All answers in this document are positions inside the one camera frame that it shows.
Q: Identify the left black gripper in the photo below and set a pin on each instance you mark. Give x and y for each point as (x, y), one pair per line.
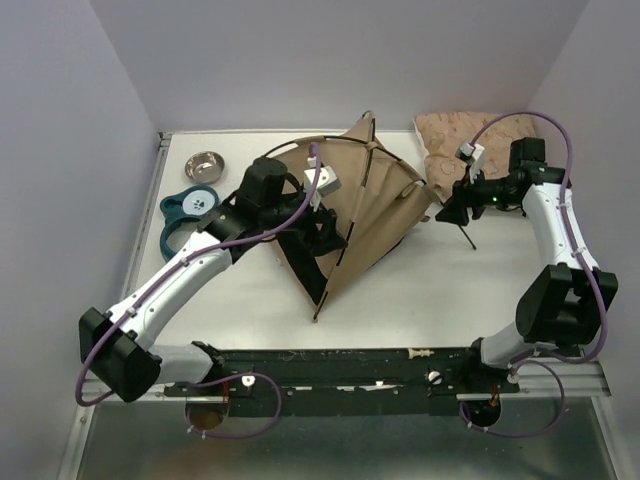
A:
(328, 238)

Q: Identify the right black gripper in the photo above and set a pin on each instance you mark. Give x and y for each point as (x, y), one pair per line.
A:
(465, 194)

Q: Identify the beige fabric pet tent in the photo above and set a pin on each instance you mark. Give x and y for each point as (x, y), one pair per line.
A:
(395, 201)

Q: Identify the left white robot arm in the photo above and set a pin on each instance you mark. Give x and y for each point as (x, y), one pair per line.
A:
(118, 346)

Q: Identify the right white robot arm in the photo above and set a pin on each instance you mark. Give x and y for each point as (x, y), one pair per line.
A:
(563, 307)

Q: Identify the steel pet bowl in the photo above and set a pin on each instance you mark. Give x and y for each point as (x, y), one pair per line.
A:
(205, 168)

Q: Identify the teal bowl stand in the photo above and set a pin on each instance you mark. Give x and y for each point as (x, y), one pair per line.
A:
(188, 206)

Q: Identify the white chess piece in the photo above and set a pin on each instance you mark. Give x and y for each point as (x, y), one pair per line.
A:
(419, 353)

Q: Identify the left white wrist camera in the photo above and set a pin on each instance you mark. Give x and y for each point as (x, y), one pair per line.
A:
(321, 180)

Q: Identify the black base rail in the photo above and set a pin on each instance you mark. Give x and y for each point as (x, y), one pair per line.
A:
(356, 382)

